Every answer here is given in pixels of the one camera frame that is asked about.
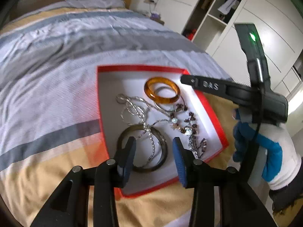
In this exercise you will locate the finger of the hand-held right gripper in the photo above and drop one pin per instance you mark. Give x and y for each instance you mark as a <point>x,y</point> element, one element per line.
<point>208,85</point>

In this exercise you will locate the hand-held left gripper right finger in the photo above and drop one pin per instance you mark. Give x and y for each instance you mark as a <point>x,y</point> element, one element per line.
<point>180,163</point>

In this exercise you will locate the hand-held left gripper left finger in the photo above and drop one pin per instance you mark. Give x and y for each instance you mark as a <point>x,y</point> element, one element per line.
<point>127,163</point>

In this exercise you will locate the dark bangle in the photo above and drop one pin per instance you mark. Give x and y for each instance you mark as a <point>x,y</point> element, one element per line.
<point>163,151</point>

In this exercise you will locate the crystal bead strand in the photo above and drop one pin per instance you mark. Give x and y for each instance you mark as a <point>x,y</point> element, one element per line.
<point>152,144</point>

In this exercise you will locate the silver bangle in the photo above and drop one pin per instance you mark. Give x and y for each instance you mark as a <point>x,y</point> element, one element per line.
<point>161,106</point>

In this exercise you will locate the amber bangle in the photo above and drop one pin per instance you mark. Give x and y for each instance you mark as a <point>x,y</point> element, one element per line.
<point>151,97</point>

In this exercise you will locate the red jewelry box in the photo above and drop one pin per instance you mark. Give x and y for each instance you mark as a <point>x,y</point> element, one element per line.
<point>111,85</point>

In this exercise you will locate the person's right hand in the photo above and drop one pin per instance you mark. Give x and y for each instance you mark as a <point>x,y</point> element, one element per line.
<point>277,151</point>

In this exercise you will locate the red item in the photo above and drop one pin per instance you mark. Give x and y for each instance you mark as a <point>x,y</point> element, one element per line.
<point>191,35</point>

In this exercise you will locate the open white shelf unit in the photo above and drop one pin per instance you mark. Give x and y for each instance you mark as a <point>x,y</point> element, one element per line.
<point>213,28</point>

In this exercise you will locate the white wardrobe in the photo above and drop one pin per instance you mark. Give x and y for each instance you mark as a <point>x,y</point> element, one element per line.
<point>180,2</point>
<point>279,28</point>

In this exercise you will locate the wooden nightstand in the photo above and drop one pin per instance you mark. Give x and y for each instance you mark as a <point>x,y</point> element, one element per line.
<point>160,21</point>

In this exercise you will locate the hanging white garment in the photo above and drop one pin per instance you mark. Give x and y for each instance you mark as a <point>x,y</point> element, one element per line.
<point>230,2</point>

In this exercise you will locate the purple item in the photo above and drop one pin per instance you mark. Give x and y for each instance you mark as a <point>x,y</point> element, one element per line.
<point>156,16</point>

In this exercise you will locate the striped duvet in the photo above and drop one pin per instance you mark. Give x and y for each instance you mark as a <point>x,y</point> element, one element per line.
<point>47,63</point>

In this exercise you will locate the grey pillow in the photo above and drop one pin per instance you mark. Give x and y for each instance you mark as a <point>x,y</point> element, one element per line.
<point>94,1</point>

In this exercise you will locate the wall socket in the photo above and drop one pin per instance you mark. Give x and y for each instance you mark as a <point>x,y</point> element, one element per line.
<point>149,1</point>

